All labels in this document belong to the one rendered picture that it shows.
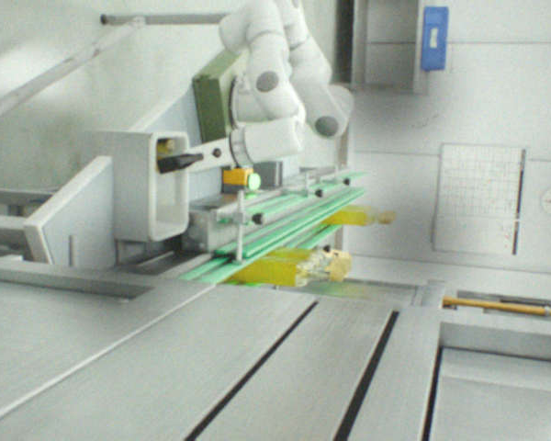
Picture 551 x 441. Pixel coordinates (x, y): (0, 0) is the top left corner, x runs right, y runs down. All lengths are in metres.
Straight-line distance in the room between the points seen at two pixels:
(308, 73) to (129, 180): 0.52
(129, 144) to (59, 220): 0.23
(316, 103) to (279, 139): 0.37
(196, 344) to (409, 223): 7.05
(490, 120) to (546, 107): 0.56
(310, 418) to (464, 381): 0.14
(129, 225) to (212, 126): 0.47
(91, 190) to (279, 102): 0.40
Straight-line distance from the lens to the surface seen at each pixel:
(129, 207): 1.34
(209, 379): 0.37
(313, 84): 1.59
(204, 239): 1.49
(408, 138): 7.37
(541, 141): 7.37
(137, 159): 1.33
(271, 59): 1.30
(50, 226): 1.19
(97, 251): 1.33
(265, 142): 1.26
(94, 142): 1.38
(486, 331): 0.50
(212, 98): 1.69
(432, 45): 6.77
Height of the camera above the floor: 1.44
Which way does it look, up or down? 17 degrees down
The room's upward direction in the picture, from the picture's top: 95 degrees clockwise
